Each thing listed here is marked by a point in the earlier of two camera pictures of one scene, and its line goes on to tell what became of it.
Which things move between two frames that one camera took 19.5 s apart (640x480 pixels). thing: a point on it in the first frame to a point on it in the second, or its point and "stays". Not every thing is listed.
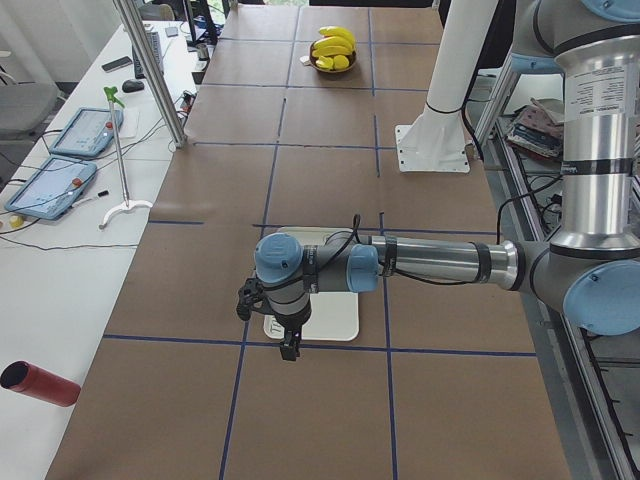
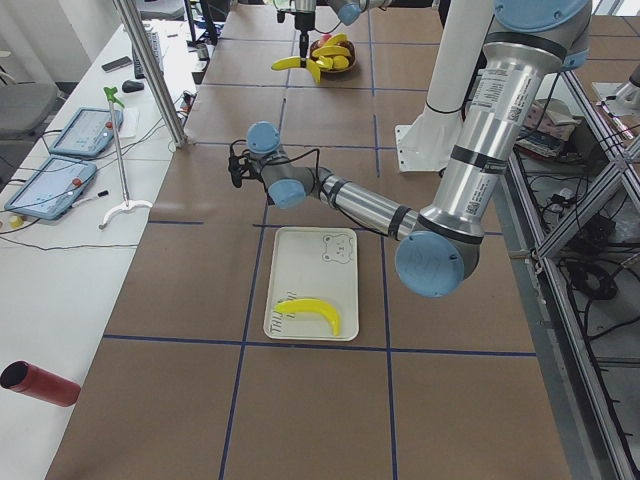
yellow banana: [325, 62] to [330, 50]
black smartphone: [109, 67] stays
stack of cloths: [538, 128] stays
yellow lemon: [340, 62] stays
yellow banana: [332, 46] to [295, 62]
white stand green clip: [128, 205] stays
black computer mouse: [132, 86] stays
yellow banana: [336, 31] to [305, 305]
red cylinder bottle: [26, 377] stays
